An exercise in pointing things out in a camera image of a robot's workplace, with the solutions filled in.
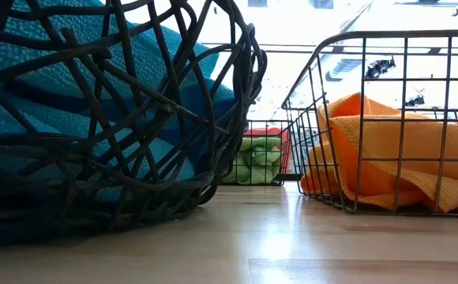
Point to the blue microfiber towel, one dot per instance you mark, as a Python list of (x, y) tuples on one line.
[(67, 124), (35, 79)]

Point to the green microfiber towel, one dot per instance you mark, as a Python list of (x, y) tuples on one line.
[(258, 161)]

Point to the round dark wicker basket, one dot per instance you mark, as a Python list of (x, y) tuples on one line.
[(16, 221)]

